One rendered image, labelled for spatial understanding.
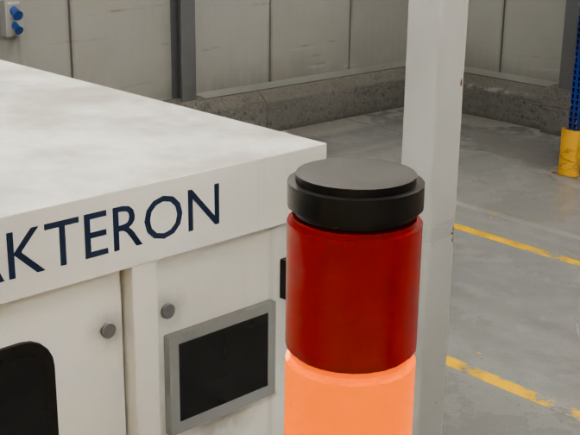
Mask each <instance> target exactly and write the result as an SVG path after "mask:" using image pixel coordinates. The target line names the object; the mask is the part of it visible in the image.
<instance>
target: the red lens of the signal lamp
mask: <svg viewBox="0 0 580 435"><path fill-rule="evenodd" d="M422 232H423V221H422V219H421V218H420V216H417V217H415V218H414V219H413V220H412V221H411V222H410V223H408V224H405V225H402V226H401V227H396V228H393V229H389V230H375V231H348V230H333V229H326V228H323V227H319V226H316V225H312V224H309V223H307V222H305V221H303V220H301V219H300V218H299V217H297V215H296V214H295V213H294V212H291V213H289V215H288V217H287V260H286V335H285V342H286V346H287V349H288V350H289V351H290V352H291V353H292V354H293V355H294V356H296V357H297V358H298V359H299V360H300V361H302V362H303V363H305V364H307V365H309V366H312V367H314V368H316V369H321V370H325V371H330V372H334V373H342V374H370V373H375V372H381V371H385V370H388V369H392V368H395V367H397V366H399V365H401V364H402V363H404V362H405V361H406V360H408V359H409V358H411V357H412V355H413V354H414V352H415V351H416V346H417V331H418V315H419V283H420V266H421V250H422Z"/></svg>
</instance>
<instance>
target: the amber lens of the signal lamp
mask: <svg viewBox="0 0 580 435"><path fill-rule="evenodd" d="M415 364H416V357H415V355H414V354H413V355H412V357H411V358H409V359H408V360H406V361H405V362H404V363H402V364H401V365H399V366H397V367H395V368H392V369H388V370H385V371H381V372H375V373H370V374H342V373H334V372H330V371H325V370H321V369H316V368H314V367H312V366H309V365H307V364H305V363H303V362H302V361H300V360H299V359H298V358H297V357H296V356H294V355H293V354H292V353H291V352H290V351H289V350H287V353H286V355H285V408H284V435H412V430H413V397H414V381H415Z"/></svg>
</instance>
